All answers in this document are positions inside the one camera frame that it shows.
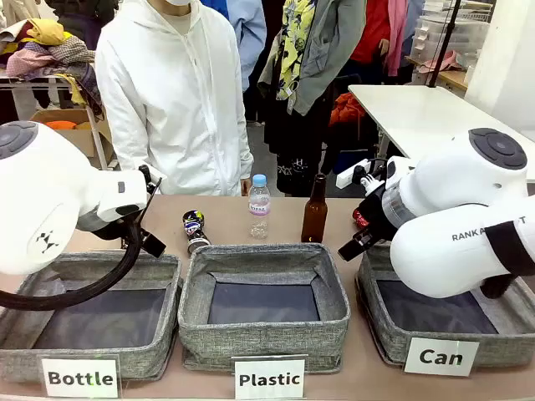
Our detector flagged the crushed dark blue can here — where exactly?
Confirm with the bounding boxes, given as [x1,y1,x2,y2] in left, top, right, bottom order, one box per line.
[182,210,211,256]

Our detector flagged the cardboard box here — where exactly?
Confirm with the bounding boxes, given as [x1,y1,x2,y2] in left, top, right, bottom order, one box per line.
[31,108,115,169]

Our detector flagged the wooden desk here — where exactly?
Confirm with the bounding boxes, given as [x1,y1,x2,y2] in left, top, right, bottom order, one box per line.
[404,56,470,92]

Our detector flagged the person's left forearm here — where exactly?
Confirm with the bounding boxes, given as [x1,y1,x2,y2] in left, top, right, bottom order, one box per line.
[227,99,255,183]

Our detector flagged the person in white hoodie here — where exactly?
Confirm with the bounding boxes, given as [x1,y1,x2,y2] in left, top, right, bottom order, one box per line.
[94,0,255,197]

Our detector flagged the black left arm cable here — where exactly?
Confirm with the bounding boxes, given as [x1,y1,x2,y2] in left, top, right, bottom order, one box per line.
[0,165,164,311]

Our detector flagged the orange cloth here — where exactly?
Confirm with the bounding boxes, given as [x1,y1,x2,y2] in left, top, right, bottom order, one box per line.
[329,92,368,129]

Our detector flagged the black right arm cable sleeve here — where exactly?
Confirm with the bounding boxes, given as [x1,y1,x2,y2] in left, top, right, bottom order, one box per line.
[480,220,535,300]

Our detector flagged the white side table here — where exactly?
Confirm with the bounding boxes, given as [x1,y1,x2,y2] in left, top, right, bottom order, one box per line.
[348,84,535,197]

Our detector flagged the pile of colourful clothes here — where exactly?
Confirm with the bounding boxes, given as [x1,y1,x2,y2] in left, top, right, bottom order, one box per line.
[0,17,104,105]

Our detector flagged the pink hanging garment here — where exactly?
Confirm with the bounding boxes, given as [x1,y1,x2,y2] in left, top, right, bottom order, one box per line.
[384,0,410,77]

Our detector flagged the brown glass bottle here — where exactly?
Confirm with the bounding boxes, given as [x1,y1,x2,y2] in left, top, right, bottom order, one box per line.
[300,173,329,244]

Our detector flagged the person in blue shirt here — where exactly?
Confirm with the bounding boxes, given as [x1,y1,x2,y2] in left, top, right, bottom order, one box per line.
[200,0,268,93]

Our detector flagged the white Bottle label card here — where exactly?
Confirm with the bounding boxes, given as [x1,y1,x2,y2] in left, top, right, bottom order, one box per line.
[40,357,120,398]

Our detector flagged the clear plastic storage drawers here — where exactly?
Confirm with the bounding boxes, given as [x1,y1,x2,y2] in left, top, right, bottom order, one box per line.
[411,14,491,63]

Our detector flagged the grey fabric basket labelled Plastic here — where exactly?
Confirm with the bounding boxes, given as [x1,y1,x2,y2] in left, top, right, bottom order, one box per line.
[177,242,351,374]

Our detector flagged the white clothes table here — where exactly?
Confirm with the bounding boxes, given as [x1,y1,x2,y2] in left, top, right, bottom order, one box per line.
[0,74,110,170]

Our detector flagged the white Can label card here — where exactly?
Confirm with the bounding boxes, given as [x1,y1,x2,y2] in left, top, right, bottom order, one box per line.
[403,337,481,377]

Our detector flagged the white Plastic label card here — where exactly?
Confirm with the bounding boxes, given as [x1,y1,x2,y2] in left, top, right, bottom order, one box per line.
[232,355,306,401]

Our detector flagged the person in grey jacket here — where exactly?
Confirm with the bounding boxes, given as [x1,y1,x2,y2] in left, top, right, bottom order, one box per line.
[257,0,369,197]

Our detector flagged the black tripod pole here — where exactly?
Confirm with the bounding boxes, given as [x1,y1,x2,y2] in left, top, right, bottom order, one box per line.
[428,0,463,89]

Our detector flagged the person in red top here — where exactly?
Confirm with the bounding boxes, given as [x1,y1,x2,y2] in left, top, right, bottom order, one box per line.
[349,0,392,76]

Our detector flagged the blue bin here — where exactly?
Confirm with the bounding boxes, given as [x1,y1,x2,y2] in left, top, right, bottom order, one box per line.
[333,148,371,175]

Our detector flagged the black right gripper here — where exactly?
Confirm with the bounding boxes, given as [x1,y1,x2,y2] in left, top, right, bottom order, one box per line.
[337,190,398,262]

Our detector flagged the pink cloth on desk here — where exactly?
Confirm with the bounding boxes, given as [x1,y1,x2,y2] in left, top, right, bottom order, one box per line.
[419,49,464,74]

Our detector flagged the person in dark jacket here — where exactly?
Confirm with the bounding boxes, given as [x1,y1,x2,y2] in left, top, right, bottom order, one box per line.
[43,0,120,49]

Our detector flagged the pink label plastic water bottle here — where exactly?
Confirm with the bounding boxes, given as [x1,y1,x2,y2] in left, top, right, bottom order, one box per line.
[248,174,272,240]

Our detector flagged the grey fabric basket labelled Can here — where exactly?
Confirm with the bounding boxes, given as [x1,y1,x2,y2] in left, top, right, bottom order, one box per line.
[354,244,535,368]

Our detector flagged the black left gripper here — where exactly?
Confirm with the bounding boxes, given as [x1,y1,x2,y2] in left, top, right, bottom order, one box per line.
[120,228,167,259]

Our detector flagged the person's right forearm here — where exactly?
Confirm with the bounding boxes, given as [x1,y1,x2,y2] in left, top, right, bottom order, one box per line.
[94,91,130,170]

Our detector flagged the grey fabric basket labelled Bottle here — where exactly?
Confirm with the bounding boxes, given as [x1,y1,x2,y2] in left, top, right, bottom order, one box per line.
[0,250,184,384]

